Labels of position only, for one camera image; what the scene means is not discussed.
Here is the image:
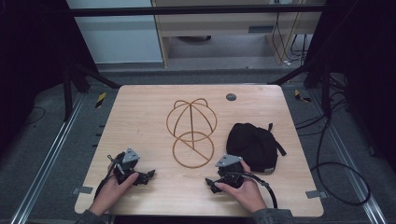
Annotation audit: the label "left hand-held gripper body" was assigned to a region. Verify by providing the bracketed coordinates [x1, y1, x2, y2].
[112, 147, 149, 187]

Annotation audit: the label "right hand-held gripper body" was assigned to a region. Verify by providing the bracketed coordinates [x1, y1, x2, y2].
[214, 153, 248, 189]

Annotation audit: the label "black cap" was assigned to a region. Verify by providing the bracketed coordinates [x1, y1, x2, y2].
[225, 122, 288, 175]

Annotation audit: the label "gold wire hat rack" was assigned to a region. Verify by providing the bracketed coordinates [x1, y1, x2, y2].
[165, 98, 219, 170]

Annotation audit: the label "person's right hand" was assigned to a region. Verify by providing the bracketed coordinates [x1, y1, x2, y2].
[214, 160, 268, 215]

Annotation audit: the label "person's left hand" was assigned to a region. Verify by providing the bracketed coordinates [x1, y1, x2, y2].
[88, 172, 140, 217]

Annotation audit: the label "yellow black striped tape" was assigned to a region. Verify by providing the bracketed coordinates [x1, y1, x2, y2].
[293, 89, 313, 104]
[94, 91, 107, 109]

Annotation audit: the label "black metal stand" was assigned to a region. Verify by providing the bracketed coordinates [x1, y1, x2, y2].
[267, 57, 332, 118]
[61, 55, 121, 123]

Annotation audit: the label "white cabinet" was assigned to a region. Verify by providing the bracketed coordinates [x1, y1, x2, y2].
[65, 0, 164, 65]

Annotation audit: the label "black curtain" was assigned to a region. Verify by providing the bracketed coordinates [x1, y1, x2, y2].
[0, 0, 99, 157]
[303, 0, 396, 174]

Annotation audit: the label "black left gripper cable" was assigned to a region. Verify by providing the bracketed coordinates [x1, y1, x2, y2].
[93, 154, 120, 201]

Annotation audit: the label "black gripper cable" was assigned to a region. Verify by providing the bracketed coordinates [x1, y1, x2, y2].
[93, 154, 120, 201]
[236, 171, 279, 210]

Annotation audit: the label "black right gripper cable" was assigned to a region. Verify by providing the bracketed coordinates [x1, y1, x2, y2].
[236, 171, 279, 210]

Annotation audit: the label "grey metal table bracket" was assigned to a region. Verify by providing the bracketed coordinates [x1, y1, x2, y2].
[72, 185, 94, 196]
[304, 189, 329, 201]

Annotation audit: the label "aluminium floor rail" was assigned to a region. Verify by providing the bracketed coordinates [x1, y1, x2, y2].
[306, 88, 389, 224]
[8, 92, 86, 224]

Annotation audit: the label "black looped floor cable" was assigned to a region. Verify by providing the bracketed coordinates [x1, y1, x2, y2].
[293, 92, 372, 207]

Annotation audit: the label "black hanging desk cables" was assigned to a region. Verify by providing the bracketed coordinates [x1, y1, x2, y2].
[271, 12, 309, 67]

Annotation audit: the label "black horizontal frame bar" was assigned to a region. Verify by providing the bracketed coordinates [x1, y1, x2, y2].
[65, 4, 327, 18]

